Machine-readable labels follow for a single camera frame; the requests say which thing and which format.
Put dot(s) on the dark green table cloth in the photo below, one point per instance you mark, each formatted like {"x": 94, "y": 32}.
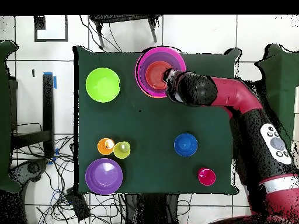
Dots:
{"x": 151, "y": 121}

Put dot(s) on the large pink plastic bowl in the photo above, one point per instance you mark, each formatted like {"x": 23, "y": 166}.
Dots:
{"x": 142, "y": 58}

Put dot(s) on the yellow plastic cup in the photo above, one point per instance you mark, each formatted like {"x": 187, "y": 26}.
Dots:
{"x": 122, "y": 151}

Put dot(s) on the small black floor object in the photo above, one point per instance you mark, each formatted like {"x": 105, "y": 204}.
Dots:
{"x": 33, "y": 73}

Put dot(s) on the blue tape strip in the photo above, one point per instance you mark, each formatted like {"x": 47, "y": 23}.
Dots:
{"x": 56, "y": 151}
{"x": 55, "y": 81}

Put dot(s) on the black metal stand legs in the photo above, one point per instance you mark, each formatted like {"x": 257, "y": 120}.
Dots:
{"x": 121, "y": 18}

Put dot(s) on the small red-orange plastic bowl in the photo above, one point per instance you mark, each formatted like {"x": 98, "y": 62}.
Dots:
{"x": 154, "y": 74}

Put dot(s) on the green plastic bowl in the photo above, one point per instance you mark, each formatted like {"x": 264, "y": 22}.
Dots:
{"x": 102, "y": 85}

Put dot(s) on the orange plastic cup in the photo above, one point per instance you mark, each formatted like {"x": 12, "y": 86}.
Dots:
{"x": 104, "y": 148}

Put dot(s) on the red plastic cup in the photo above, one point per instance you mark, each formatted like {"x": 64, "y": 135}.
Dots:
{"x": 206, "y": 177}

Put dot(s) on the green cloth covered table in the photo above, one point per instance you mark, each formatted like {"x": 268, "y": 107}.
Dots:
{"x": 4, "y": 116}
{"x": 282, "y": 77}

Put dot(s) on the black office chair base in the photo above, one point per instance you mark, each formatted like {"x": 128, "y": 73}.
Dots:
{"x": 32, "y": 168}

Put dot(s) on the black metal floor stand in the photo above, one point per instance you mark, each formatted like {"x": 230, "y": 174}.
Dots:
{"x": 48, "y": 105}

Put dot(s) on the small blue plastic bowl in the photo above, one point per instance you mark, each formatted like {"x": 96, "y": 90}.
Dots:
{"x": 185, "y": 144}

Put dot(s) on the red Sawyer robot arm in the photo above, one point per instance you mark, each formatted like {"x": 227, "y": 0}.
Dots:
{"x": 238, "y": 98}

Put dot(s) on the black square frame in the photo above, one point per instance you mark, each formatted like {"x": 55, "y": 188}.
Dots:
{"x": 39, "y": 23}

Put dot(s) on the black power box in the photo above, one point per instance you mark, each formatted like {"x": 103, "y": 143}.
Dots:
{"x": 78, "y": 204}

